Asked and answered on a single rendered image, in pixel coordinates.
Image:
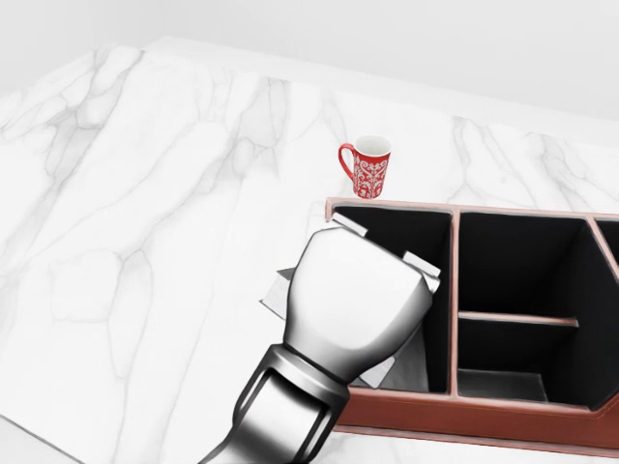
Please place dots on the red-brown desk caddy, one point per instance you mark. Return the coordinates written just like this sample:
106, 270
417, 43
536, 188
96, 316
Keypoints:
483, 418

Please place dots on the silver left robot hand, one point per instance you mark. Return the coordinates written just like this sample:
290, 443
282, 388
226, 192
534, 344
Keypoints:
353, 299

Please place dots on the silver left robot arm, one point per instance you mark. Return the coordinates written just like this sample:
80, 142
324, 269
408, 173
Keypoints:
280, 415

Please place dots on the red white patterned mug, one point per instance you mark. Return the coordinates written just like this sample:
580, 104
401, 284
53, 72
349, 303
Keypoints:
370, 174

